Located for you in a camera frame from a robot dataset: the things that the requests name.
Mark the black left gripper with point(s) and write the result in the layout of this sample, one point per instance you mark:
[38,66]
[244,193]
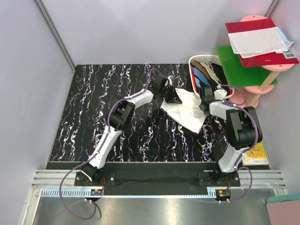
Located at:
[173,98]

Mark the white daisy print t-shirt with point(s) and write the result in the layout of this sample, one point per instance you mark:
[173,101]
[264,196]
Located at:
[188,114]

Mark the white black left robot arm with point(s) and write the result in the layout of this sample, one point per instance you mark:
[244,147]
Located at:
[120,116]

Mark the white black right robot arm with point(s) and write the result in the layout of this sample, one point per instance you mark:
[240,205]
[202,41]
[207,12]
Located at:
[243,129]

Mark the black printed t-shirt in basket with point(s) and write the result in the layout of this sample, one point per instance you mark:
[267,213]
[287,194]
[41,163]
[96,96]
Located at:
[206,74]

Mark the white perforated plastic basket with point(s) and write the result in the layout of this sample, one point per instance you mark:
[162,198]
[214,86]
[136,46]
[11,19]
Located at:
[212,59]

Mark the green plastic sheet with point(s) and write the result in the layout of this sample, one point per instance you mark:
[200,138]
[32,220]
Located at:
[236,74]

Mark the pink two-tier stand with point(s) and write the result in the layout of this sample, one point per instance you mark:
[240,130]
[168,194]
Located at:
[274,62]

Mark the white mesh cloth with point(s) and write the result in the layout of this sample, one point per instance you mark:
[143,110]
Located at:
[253,43]

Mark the yellow illustrated paperback book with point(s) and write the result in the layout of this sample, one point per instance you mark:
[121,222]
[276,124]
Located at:
[256,156]

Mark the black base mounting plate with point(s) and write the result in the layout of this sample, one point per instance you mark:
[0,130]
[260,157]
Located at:
[116,178]

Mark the red plastic folder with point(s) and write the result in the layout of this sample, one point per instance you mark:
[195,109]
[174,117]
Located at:
[233,27]

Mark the teal cloth edge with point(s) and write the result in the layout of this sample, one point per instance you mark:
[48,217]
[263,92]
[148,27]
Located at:
[284,198]

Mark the pink board corner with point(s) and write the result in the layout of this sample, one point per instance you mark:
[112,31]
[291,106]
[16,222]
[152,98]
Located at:
[284,213]

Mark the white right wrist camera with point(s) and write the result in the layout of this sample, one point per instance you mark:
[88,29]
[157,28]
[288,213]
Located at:
[220,93]

